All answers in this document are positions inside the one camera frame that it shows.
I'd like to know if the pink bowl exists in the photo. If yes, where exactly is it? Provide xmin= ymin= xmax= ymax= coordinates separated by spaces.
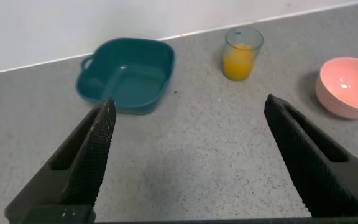
xmin=314 ymin=57 xmax=358 ymax=121

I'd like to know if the clear ribbed plastic cup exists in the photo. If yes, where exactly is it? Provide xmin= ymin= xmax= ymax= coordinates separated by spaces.
xmin=223 ymin=26 xmax=264 ymax=82

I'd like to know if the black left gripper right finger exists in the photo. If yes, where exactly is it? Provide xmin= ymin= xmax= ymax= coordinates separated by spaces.
xmin=264 ymin=93 xmax=358 ymax=218

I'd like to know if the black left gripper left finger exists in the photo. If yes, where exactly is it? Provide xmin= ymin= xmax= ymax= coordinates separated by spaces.
xmin=4 ymin=98 xmax=117 ymax=220

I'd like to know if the teal plastic tray with handle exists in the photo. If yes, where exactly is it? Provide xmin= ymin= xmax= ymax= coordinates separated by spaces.
xmin=75 ymin=37 xmax=176 ymax=116

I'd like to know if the orange juice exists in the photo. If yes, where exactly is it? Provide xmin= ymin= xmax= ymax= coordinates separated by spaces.
xmin=223 ymin=44 xmax=255 ymax=82

